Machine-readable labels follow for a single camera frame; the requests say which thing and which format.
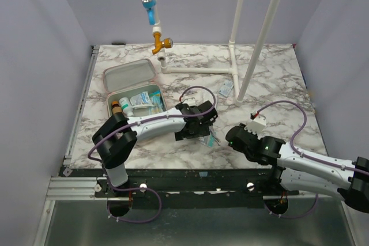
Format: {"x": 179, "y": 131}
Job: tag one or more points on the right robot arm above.
{"x": 299, "y": 170}

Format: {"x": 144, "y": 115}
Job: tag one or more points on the white blue gauze packet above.
{"x": 141, "y": 100}

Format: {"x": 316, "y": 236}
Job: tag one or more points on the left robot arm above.
{"x": 117, "y": 137}

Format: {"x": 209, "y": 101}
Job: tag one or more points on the pink medicine kit case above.
{"x": 128, "y": 80}

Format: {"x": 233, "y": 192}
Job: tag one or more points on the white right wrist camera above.
{"x": 257, "y": 124}

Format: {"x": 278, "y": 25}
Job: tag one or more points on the amber bottle orange cap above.
{"x": 116, "y": 108}

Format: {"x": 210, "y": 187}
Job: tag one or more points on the blue cotton swab packet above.
{"x": 157, "y": 103}

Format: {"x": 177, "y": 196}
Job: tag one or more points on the clear bottle green label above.
{"x": 126, "y": 106}

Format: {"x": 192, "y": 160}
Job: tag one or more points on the orange brass faucet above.
{"x": 160, "y": 44}

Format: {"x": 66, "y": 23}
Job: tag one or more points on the metal scissors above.
{"x": 214, "y": 136}

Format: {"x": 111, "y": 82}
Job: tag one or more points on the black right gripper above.
{"x": 234, "y": 136}

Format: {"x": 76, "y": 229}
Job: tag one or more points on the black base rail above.
{"x": 193, "y": 189}

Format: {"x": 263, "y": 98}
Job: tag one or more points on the blue valve handle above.
{"x": 149, "y": 6}

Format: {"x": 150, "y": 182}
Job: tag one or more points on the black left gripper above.
{"x": 201, "y": 131}

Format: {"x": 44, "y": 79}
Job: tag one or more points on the clear zip bag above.
{"x": 201, "y": 96}

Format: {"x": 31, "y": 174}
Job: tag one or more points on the clear blue bandage packet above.
{"x": 208, "y": 141}

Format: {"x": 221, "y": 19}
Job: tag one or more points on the white PVC pipe frame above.
{"x": 240, "y": 88}

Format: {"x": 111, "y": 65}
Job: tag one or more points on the small blue white sachet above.
{"x": 225, "y": 88}

